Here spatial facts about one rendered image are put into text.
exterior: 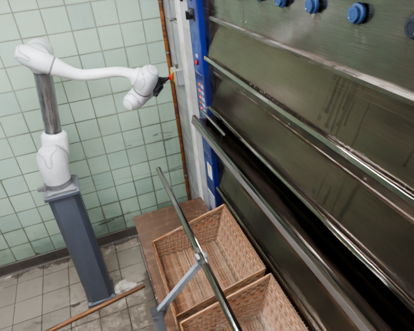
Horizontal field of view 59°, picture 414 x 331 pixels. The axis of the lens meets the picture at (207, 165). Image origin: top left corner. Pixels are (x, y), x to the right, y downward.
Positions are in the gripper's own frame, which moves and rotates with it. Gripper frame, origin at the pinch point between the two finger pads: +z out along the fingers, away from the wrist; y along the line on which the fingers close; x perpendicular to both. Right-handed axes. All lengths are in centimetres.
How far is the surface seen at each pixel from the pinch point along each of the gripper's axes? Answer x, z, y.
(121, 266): -42, -42, 146
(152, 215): -6, -35, 88
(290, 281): 105, -89, 50
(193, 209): 19, -19, 88
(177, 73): 7.7, 4.7, -2.9
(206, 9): 48, -29, -47
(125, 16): -32, 14, -36
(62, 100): -70, -23, 11
